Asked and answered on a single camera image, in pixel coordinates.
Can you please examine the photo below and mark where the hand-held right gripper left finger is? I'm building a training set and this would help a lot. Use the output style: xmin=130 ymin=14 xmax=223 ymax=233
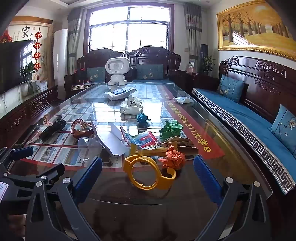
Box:
xmin=25 ymin=157 xmax=103 ymax=241

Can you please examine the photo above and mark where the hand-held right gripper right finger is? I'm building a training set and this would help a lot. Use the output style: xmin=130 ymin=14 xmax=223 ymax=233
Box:
xmin=193 ymin=155 xmax=271 ymax=241

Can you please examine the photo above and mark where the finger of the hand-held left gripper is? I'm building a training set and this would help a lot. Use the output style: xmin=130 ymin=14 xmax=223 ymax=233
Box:
xmin=0 ymin=146 xmax=34 ymax=172
xmin=7 ymin=163 xmax=65 ymax=188

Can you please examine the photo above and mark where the yellow candy wrapper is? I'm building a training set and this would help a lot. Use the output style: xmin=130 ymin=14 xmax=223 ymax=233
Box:
xmin=129 ymin=141 xmax=178 ymax=157

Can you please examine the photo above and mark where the printed poster under glass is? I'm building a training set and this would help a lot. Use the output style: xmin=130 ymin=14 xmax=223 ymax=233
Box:
xmin=21 ymin=83 xmax=226 ymax=168

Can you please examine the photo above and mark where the clear plastic cup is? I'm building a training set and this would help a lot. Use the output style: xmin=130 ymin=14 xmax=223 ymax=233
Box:
xmin=77 ymin=137 xmax=102 ymax=163

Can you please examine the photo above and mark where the brown paper bag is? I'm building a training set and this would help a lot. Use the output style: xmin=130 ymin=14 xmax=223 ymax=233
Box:
xmin=164 ymin=137 xmax=199 ymax=156

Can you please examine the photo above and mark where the orange crumpled paper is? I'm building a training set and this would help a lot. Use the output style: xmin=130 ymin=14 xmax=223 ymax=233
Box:
xmin=162 ymin=146 xmax=186 ymax=169

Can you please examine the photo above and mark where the black crumpled plastic bag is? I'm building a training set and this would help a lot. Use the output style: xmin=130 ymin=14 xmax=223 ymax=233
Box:
xmin=38 ymin=116 xmax=66 ymax=142

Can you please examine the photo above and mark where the white folded paper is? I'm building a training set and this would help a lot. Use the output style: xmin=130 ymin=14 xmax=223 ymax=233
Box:
xmin=90 ymin=119 xmax=129 ymax=157

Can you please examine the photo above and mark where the dark wooden television cabinet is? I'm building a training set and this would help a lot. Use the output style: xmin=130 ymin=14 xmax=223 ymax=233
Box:
xmin=0 ymin=85 xmax=59 ymax=149

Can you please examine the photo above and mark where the brown woven basket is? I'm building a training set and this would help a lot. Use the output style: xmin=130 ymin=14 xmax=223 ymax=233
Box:
xmin=70 ymin=119 xmax=95 ymax=139

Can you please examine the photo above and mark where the green crumpled paper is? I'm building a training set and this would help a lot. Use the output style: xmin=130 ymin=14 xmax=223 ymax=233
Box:
xmin=159 ymin=120 xmax=184 ymax=141

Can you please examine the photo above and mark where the red blue snack packet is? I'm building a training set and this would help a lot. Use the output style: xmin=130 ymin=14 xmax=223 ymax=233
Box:
xmin=126 ymin=131 xmax=158 ymax=149

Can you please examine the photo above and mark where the tissue box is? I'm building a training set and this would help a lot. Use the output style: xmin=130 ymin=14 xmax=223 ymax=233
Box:
xmin=31 ymin=79 xmax=48 ymax=93

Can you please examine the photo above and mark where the blue patterned-trim seat cushion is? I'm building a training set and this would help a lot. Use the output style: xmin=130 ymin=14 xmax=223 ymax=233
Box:
xmin=191 ymin=88 xmax=296 ymax=195

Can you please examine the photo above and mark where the teal crumpled paper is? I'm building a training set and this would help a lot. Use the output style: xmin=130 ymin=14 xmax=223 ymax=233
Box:
xmin=136 ymin=113 xmax=151 ymax=124

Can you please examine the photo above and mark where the white printed plastic bag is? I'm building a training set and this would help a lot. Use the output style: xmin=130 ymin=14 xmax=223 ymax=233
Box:
xmin=120 ymin=91 xmax=144 ymax=115

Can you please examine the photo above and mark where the green plant in vase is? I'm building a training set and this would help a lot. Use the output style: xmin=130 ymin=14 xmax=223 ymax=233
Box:
xmin=20 ymin=61 xmax=37 ymax=95

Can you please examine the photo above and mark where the wet wipes packet blue lid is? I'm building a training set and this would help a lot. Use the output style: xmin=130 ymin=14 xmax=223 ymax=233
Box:
xmin=102 ymin=88 xmax=137 ymax=101

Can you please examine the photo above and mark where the black television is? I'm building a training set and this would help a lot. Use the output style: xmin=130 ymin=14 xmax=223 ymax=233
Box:
xmin=0 ymin=40 xmax=33 ymax=94

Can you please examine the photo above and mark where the blue floral cushion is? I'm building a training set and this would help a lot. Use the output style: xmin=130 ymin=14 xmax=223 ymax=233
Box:
xmin=217 ymin=75 xmax=245 ymax=103
xmin=268 ymin=104 xmax=296 ymax=152

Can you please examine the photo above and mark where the dark wooden side table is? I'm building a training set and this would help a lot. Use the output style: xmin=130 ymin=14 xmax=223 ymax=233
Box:
xmin=178 ymin=71 xmax=220 ymax=93

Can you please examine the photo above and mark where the red knot hanging decoration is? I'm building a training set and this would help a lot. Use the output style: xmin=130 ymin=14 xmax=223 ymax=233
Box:
xmin=32 ymin=28 xmax=43 ymax=72

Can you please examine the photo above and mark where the teal floral cushion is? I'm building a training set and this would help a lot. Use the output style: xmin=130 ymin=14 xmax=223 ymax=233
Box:
xmin=136 ymin=64 xmax=164 ymax=80
xmin=86 ymin=66 xmax=106 ymax=82

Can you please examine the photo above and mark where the white standing air conditioner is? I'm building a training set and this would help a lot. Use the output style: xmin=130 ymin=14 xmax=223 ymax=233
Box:
xmin=53 ymin=29 xmax=68 ymax=88

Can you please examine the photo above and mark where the white robot toy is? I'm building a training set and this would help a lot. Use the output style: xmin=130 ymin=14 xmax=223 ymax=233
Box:
xmin=105 ymin=57 xmax=130 ymax=86

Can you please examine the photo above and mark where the potted green plant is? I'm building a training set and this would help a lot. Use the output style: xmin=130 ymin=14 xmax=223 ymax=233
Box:
xmin=202 ymin=56 xmax=215 ymax=76

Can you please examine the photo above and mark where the carved wooden sofa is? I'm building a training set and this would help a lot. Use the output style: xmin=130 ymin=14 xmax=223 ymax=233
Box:
xmin=191 ymin=56 xmax=296 ymax=241

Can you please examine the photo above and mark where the carved wooden armchair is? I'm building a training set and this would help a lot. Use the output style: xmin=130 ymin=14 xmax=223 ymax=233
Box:
xmin=125 ymin=46 xmax=181 ymax=84
xmin=64 ymin=48 xmax=126 ymax=99

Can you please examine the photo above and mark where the grey patterned curtain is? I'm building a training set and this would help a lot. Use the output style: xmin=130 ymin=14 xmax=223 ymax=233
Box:
xmin=67 ymin=7 xmax=84 ymax=75
xmin=183 ymin=2 xmax=202 ymax=67

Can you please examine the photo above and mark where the black tower appliance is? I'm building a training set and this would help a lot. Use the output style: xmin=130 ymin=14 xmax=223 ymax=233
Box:
xmin=199 ymin=44 xmax=208 ymax=72

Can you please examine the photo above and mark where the large window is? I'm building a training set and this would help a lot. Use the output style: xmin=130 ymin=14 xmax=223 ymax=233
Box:
xmin=84 ymin=3 xmax=175 ymax=55

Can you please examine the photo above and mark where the gold framed tree painting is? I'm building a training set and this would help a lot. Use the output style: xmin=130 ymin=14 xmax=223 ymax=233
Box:
xmin=216 ymin=0 xmax=296 ymax=61

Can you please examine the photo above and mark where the yellow plastic ring holder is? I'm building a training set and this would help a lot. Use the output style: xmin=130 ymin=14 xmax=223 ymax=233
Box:
xmin=123 ymin=155 xmax=176 ymax=191

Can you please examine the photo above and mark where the calligraphy wall scroll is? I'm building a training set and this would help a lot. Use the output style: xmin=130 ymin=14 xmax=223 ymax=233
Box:
xmin=7 ymin=22 xmax=53 ymax=77

